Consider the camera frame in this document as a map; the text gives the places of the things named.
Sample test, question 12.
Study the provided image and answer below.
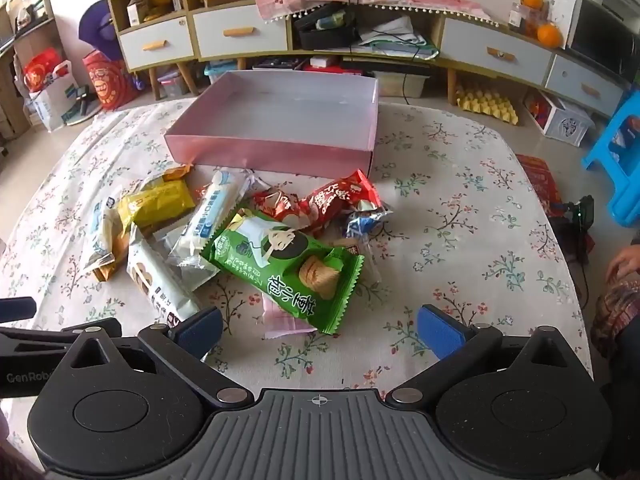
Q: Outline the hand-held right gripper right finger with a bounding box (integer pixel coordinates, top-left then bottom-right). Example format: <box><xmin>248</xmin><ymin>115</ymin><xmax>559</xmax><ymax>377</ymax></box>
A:
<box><xmin>385</xmin><ymin>304</ymin><xmax>583</xmax><ymax>407</ymax></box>

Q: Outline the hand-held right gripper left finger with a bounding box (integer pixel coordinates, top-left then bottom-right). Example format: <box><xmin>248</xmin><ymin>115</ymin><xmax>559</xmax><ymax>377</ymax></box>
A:
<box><xmin>62</xmin><ymin>306</ymin><xmax>249</xmax><ymax>408</ymax></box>

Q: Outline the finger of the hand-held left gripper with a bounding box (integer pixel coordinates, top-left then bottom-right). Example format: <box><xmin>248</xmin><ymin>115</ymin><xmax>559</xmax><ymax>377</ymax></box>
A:
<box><xmin>0</xmin><ymin>297</ymin><xmax>37</xmax><ymax>322</ymax></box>
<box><xmin>0</xmin><ymin>317</ymin><xmax>122</xmax><ymax>358</ymax></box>

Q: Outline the pale translucent snack packet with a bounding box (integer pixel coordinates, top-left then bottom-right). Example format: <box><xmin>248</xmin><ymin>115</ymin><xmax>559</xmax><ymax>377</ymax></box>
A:
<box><xmin>165</xmin><ymin>225</ymin><xmax>221</xmax><ymax>291</ymax></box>

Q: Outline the white cookie snack packet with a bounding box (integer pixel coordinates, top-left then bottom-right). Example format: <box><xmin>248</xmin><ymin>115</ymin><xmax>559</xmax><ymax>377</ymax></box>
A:
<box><xmin>126</xmin><ymin>227</ymin><xmax>203</xmax><ymax>326</ymax></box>

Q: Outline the pink snack packet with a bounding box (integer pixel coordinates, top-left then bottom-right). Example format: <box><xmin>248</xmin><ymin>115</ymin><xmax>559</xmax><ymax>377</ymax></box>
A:
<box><xmin>261</xmin><ymin>294</ymin><xmax>317</xmax><ymax>339</ymax></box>

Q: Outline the green snack packet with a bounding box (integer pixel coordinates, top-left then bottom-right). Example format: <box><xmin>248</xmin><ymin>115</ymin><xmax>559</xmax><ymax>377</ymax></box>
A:
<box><xmin>209</xmin><ymin>207</ymin><xmax>366</xmax><ymax>336</ymax></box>

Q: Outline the silver orange snack packet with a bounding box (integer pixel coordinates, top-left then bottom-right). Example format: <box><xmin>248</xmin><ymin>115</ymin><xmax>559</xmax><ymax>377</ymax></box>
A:
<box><xmin>92</xmin><ymin>232</ymin><xmax>131</xmax><ymax>282</ymax></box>

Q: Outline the short white blue snack packet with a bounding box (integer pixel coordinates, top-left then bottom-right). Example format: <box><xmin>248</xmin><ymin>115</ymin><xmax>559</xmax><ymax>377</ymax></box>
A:
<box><xmin>85</xmin><ymin>196</ymin><xmax>133</xmax><ymax>273</ymax></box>

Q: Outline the long white blue snack packet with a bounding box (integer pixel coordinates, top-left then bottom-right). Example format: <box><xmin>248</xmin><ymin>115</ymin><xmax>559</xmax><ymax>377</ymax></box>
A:
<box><xmin>167</xmin><ymin>169</ymin><xmax>258</xmax><ymax>268</ymax></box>

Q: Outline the clear biscuit packet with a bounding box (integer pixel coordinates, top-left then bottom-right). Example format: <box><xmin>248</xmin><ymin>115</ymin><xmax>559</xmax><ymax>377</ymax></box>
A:
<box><xmin>330</xmin><ymin>240</ymin><xmax>376</xmax><ymax>286</ymax></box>

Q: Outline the small blue snack packet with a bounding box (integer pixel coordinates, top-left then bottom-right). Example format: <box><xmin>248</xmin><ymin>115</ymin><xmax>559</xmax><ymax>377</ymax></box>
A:
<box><xmin>342</xmin><ymin>200</ymin><xmax>393</xmax><ymax>241</ymax></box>

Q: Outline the yellow snack packet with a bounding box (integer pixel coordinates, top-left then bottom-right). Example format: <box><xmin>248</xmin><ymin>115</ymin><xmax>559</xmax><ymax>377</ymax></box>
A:
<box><xmin>117</xmin><ymin>180</ymin><xmax>196</xmax><ymax>228</ymax></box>

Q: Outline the red white snack packet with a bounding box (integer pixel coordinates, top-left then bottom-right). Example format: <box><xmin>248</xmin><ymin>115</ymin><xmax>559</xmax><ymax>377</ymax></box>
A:
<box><xmin>250</xmin><ymin>187</ymin><xmax>313</xmax><ymax>233</ymax></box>

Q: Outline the thin orange snack packet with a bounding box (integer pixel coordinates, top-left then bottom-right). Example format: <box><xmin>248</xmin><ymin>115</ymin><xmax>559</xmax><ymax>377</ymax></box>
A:
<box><xmin>142</xmin><ymin>164</ymin><xmax>195</xmax><ymax>191</ymax></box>

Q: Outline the large red snack packet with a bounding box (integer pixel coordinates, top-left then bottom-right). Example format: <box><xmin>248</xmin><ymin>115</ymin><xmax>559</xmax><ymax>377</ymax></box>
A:
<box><xmin>295</xmin><ymin>169</ymin><xmax>383</xmax><ymax>238</ymax></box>

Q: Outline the pink cardboard box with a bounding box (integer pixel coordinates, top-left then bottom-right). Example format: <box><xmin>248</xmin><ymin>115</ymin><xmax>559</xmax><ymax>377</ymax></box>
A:
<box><xmin>164</xmin><ymin>70</ymin><xmax>379</xmax><ymax>177</ymax></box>

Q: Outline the floral tablecloth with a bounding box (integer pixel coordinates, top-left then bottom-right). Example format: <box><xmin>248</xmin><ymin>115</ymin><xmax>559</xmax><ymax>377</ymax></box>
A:
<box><xmin>0</xmin><ymin>97</ymin><xmax>596</xmax><ymax>461</ymax></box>

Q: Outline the red floor mat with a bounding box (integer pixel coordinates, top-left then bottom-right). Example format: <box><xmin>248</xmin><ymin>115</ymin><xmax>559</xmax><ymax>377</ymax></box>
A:
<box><xmin>515</xmin><ymin>154</ymin><xmax>567</xmax><ymax>217</ymax></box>

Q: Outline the black device green light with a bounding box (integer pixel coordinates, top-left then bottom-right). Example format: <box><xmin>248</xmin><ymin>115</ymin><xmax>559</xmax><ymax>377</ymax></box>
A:
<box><xmin>551</xmin><ymin>195</ymin><xmax>596</xmax><ymax>234</ymax></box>

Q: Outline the brown cardboard box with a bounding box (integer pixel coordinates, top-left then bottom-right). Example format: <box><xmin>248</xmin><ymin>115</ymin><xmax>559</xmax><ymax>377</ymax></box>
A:
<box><xmin>0</xmin><ymin>57</ymin><xmax>32</xmax><ymax>142</ymax></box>

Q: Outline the white shopping bag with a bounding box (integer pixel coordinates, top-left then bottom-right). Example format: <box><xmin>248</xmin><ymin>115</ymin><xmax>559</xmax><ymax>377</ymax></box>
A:
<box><xmin>27</xmin><ymin>60</ymin><xmax>82</xmax><ymax>132</ymax></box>

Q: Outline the yellow egg tray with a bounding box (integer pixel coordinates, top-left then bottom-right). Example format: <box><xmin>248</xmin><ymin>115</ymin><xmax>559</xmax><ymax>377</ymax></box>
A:
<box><xmin>455</xmin><ymin>85</ymin><xmax>522</xmax><ymax>124</ymax></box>

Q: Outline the red plastic bag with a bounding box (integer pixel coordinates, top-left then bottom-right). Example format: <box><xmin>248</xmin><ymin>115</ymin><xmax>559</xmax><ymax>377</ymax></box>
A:
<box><xmin>22</xmin><ymin>48</ymin><xmax>64</xmax><ymax>94</ymax></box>

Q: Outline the white plastic crate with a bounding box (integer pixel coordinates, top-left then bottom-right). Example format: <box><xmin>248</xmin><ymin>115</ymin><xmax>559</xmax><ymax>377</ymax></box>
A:
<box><xmin>524</xmin><ymin>89</ymin><xmax>596</xmax><ymax>149</ymax></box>

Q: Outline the red printed gift bag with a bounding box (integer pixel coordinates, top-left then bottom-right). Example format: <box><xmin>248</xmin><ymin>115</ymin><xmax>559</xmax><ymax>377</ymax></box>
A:
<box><xmin>82</xmin><ymin>50</ymin><xmax>139</xmax><ymax>109</ymax></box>

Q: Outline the blue plastic stool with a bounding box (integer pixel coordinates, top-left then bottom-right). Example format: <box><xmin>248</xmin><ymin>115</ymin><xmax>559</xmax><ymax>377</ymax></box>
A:
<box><xmin>581</xmin><ymin>104</ymin><xmax>640</xmax><ymax>227</ymax></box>

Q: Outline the clear storage box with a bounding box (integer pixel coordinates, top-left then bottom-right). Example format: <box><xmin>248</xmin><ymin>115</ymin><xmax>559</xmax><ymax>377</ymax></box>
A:
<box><xmin>381</xmin><ymin>72</ymin><xmax>432</xmax><ymax>99</ymax></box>

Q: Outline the pale blue cabinet drawer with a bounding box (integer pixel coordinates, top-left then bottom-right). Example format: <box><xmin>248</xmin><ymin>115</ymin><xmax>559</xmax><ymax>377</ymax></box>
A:
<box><xmin>545</xmin><ymin>55</ymin><xmax>626</xmax><ymax>117</ymax></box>

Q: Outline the long white cabinet drawer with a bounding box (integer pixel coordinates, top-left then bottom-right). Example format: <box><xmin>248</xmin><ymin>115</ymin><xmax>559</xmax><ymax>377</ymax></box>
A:
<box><xmin>440</xmin><ymin>17</ymin><xmax>553</xmax><ymax>87</ymax></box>

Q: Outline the small white cabinet drawer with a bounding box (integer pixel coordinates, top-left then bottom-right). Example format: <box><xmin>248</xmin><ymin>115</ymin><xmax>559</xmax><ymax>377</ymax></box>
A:
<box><xmin>119</xmin><ymin>17</ymin><xmax>194</xmax><ymax>72</ymax></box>

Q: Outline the purple round object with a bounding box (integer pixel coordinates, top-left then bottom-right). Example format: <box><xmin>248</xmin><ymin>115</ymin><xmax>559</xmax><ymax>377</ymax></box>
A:
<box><xmin>78</xmin><ymin>0</ymin><xmax>119</xmax><ymax>49</ymax></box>

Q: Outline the wooden tv cabinet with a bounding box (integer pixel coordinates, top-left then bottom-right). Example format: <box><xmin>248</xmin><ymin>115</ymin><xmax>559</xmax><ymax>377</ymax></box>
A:
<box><xmin>102</xmin><ymin>0</ymin><xmax>631</xmax><ymax>126</ymax></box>

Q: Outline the pile of papers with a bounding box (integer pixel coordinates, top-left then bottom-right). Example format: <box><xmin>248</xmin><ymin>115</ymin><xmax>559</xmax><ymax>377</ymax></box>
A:
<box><xmin>357</xmin><ymin>15</ymin><xmax>441</xmax><ymax>59</ymax></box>

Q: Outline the wide white cabinet drawer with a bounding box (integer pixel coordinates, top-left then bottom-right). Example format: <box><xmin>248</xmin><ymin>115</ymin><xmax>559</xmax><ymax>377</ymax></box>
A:
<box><xmin>192</xmin><ymin>5</ymin><xmax>291</xmax><ymax>57</ymax></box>

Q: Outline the black case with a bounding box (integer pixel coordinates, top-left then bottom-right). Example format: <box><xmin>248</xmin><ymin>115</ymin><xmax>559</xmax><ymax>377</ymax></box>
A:
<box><xmin>292</xmin><ymin>2</ymin><xmax>359</xmax><ymax>52</ymax></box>

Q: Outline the microwave oven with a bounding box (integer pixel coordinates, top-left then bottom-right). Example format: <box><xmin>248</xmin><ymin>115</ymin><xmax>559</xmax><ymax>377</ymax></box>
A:
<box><xmin>569</xmin><ymin>0</ymin><xmax>640</xmax><ymax>83</ymax></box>

